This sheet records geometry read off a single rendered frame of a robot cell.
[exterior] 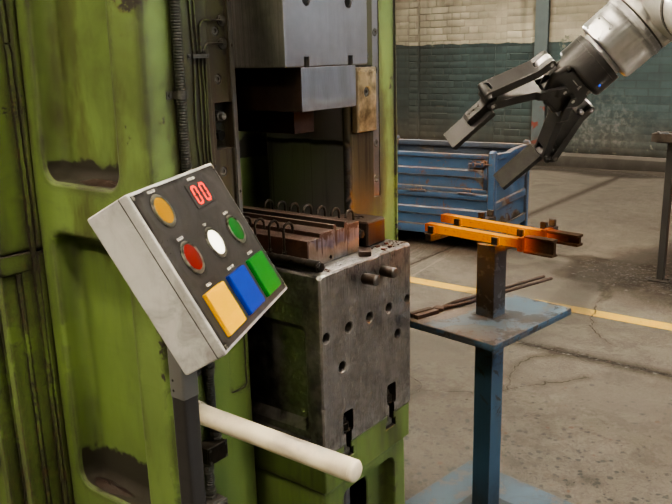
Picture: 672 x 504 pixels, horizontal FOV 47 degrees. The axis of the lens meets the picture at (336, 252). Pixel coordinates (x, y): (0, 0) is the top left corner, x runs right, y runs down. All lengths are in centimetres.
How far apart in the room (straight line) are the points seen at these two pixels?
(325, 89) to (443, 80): 856
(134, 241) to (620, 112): 844
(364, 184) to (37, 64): 89
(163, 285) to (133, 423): 84
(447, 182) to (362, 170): 343
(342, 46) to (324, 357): 71
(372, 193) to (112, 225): 113
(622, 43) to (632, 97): 826
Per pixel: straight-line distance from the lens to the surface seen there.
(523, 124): 979
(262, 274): 138
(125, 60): 162
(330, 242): 181
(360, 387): 192
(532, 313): 229
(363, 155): 213
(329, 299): 174
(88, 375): 205
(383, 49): 221
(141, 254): 117
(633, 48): 105
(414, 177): 565
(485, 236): 205
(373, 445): 204
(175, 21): 161
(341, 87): 180
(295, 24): 168
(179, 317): 118
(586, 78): 105
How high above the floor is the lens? 139
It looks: 15 degrees down
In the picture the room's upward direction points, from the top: 2 degrees counter-clockwise
